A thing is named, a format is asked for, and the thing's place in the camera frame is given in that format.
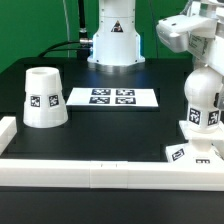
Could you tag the white lamp hood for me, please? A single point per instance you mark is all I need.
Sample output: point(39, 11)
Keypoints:
point(44, 105)

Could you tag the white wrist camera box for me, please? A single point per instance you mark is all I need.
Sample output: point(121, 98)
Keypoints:
point(174, 32)

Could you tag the white fence wall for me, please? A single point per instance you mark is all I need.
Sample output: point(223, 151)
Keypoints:
point(101, 174)
point(8, 130)

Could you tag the white front fence wall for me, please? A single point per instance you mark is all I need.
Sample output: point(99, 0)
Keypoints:
point(101, 174)

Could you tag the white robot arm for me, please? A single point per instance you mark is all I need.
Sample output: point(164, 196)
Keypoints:
point(116, 44)

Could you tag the white lamp base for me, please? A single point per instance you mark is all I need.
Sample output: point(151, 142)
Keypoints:
point(200, 148)

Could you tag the white marker sheet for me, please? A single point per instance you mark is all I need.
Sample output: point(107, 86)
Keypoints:
point(112, 97)

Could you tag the white left fence wall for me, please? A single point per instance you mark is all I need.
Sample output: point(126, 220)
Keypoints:
point(8, 130)

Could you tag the white lamp bulb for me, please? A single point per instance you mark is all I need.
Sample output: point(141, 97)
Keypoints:
point(200, 89)

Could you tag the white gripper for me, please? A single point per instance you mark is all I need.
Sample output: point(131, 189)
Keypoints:
point(208, 51)

